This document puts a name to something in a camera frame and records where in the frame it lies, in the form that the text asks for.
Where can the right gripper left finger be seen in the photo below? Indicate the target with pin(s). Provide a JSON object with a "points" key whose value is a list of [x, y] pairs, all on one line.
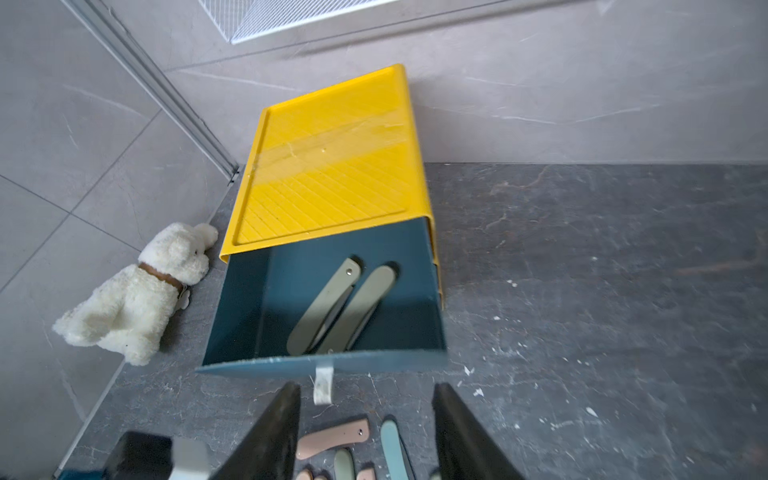
{"points": [[268, 451]]}

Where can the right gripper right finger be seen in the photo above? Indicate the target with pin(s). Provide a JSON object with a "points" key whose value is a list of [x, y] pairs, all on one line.
{"points": [[464, 448]]}

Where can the olive fruit knife bottom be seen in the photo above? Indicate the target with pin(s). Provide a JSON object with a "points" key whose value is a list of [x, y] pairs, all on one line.
{"points": [[344, 467]]}

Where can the olive fruit knife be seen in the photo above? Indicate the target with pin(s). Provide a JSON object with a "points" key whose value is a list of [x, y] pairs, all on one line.
{"points": [[324, 309], [355, 316], [344, 467]]}

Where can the yellow teal drawer cabinet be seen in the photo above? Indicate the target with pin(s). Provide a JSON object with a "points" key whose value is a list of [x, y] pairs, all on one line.
{"points": [[332, 174]]}

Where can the teal fruit knife upper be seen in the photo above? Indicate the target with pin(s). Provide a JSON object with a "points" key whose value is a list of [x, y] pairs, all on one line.
{"points": [[396, 458]]}

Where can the white plush dog toy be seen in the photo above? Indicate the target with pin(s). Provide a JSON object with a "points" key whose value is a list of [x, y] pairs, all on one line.
{"points": [[129, 312]]}

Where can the white wire wall basket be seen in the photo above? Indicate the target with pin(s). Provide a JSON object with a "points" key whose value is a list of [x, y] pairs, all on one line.
{"points": [[245, 20]]}

